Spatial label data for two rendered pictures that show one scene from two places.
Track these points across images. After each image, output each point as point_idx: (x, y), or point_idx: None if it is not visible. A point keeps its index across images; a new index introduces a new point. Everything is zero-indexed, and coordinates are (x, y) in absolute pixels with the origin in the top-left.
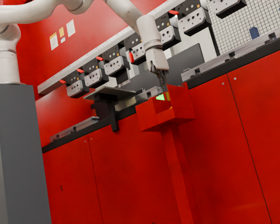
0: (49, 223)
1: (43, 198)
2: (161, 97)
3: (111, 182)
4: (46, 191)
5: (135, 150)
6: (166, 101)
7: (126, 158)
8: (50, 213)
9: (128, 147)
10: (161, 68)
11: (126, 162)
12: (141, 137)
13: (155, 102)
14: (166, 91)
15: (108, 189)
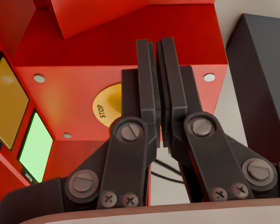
0: (270, 82)
1: None
2: (31, 157)
3: (101, 142)
4: None
5: (74, 143)
6: (83, 60)
7: (85, 150)
8: (269, 92)
9: (77, 164)
10: (244, 208)
11: (86, 142)
12: (60, 153)
13: (203, 46)
14: (1, 149)
15: (105, 140)
